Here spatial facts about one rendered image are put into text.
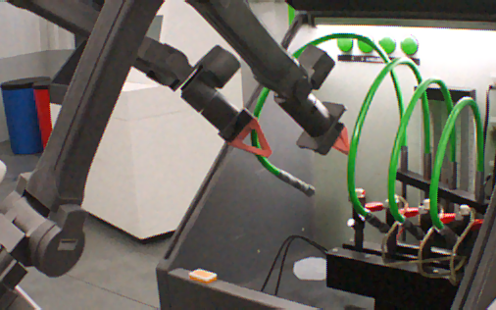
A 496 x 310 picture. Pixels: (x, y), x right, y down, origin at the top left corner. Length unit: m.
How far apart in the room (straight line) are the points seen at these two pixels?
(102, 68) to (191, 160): 3.61
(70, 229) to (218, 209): 0.75
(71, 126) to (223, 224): 0.81
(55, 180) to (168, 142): 3.46
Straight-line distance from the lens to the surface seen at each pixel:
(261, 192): 1.66
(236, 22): 0.97
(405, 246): 1.43
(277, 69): 1.11
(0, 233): 0.86
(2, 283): 0.84
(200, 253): 1.54
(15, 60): 8.49
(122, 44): 0.80
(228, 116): 1.32
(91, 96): 0.81
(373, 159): 1.71
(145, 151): 4.20
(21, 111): 7.35
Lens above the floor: 1.51
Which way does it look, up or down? 13 degrees down
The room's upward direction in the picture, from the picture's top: 3 degrees counter-clockwise
